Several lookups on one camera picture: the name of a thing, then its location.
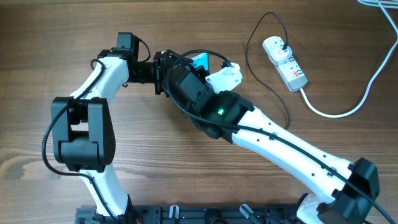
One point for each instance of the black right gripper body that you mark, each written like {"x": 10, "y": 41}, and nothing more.
{"x": 201, "y": 73}

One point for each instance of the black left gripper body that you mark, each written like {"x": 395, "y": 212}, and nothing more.
{"x": 160, "y": 71}

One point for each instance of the turquoise screen smartphone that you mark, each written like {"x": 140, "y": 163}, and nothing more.
{"x": 201, "y": 60}

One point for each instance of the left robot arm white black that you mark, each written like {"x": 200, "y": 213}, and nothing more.
{"x": 80, "y": 139}

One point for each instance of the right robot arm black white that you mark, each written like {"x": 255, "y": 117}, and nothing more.
{"x": 341, "y": 191}

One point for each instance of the white usb charger plug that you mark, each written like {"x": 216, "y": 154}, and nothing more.
{"x": 279, "y": 56}

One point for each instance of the white power strip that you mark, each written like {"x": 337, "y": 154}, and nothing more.
{"x": 291, "y": 73}

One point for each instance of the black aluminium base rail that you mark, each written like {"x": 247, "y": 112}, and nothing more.
{"x": 275, "y": 213}

